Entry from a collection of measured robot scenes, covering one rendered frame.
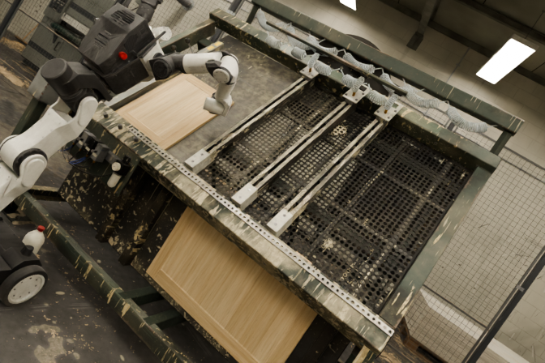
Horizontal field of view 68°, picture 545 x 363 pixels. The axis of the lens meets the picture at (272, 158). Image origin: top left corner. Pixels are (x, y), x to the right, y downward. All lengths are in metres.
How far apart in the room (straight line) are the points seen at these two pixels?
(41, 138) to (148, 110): 0.71
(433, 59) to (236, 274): 5.96
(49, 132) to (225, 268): 1.06
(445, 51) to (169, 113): 5.79
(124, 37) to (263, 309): 1.44
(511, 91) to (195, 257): 6.25
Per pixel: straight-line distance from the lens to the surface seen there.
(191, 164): 2.11
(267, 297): 2.13
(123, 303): 2.30
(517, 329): 7.74
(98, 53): 1.98
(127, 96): 2.61
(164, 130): 2.38
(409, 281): 1.93
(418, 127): 2.52
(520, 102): 7.61
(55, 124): 2.05
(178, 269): 2.35
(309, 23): 3.28
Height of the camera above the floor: 1.32
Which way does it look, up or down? 4 degrees down
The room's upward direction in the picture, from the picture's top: 33 degrees clockwise
